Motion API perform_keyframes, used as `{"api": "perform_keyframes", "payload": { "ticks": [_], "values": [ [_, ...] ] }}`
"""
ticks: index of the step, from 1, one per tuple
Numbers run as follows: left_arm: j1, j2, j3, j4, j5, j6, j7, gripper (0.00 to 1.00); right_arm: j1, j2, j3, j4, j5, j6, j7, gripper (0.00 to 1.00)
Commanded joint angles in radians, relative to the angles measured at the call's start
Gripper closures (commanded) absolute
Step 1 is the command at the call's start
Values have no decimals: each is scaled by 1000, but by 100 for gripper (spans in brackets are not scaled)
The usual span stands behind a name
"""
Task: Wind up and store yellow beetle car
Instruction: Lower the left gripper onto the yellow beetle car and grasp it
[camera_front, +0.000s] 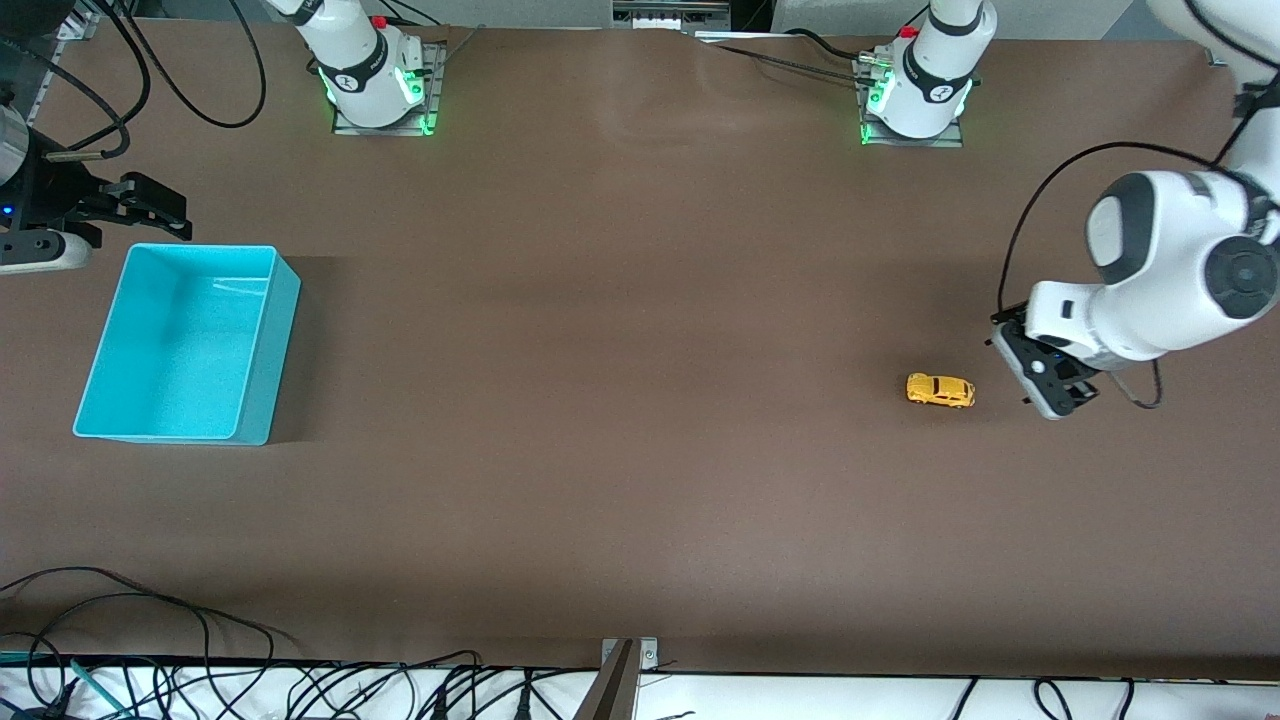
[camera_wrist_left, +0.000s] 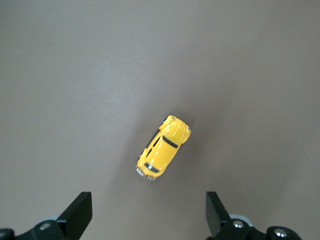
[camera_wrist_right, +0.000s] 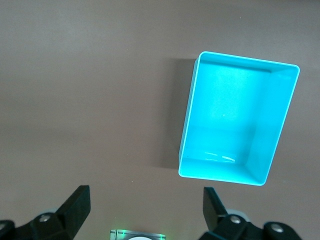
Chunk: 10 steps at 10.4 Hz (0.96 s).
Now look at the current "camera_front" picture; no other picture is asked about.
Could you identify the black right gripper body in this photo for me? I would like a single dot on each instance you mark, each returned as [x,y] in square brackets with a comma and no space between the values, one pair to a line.
[62,193]

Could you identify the yellow beetle toy car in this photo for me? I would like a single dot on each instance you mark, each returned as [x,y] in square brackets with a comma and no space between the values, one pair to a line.
[940,390]

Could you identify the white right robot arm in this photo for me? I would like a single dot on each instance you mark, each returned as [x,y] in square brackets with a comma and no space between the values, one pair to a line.
[360,60]

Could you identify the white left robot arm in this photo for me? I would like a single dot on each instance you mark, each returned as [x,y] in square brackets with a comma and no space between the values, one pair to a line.
[1170,270]

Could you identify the turquoise plastic bin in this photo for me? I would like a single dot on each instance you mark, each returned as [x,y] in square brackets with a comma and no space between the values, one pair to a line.
[175,350]

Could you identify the grey power strip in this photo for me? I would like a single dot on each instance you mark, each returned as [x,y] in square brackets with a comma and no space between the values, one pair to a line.
[670,12]

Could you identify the grey metal bar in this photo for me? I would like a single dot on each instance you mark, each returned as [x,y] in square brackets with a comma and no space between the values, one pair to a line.
[610,690]

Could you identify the aluminium frame profile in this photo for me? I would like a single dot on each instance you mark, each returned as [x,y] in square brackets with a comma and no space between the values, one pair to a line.
[1214,56]
[75,22]

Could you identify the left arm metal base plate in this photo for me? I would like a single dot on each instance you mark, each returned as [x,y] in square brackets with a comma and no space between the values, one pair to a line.
[915,142]

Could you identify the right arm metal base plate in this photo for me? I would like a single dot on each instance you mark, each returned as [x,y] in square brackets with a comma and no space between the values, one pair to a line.
[434,100]

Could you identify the small metal bracket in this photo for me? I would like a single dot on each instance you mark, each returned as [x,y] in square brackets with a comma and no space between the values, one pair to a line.
[648,655]

